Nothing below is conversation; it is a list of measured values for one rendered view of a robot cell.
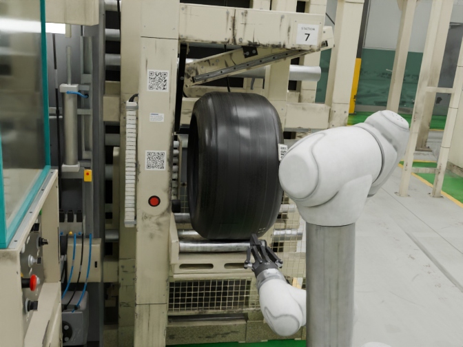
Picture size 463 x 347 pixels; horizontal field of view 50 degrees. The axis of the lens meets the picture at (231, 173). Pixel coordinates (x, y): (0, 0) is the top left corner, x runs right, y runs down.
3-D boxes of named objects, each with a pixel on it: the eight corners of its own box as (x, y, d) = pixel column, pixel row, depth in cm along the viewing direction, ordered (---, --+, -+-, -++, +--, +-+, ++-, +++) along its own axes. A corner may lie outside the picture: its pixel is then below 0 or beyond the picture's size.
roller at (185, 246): (176, 238, 189) (176, 242, 193) (177, 250, 187) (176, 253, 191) (266, 237, 195) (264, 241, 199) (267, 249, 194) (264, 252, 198)
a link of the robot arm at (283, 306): (251, 303, 148) (291, 308, 152) (263, 341, 134) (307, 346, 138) (262, 273, 144) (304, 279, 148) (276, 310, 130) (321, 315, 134)
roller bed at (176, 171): (136, 204, 229) (137, 140, 220) (136, 193, 243) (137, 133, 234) (179, 204, 233) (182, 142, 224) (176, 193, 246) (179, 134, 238)
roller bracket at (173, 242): (170, 265, 185) (171, 241, 182) (164, 223, 223) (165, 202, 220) (179, 265, 186) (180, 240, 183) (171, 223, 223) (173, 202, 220)
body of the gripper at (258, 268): (284, 268, 152) (276, 251, 160) (257, 269, 150) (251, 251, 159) (280, 288, 155) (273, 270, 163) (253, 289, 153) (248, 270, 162)
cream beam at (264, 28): (176, 41, 198) (177, 2, 194) (171, 38, 221) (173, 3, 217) (322, 51, 209) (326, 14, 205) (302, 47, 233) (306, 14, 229)
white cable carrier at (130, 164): (125, 226, 191) (126, 102, 177) (125, 222, 195) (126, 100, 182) (136, 226, 192) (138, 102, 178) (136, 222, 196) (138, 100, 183)
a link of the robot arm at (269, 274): (260, 278, 145) (255, 266, 150) (256, 303, 149) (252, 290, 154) (291, 277, 147) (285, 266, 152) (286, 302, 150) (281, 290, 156)
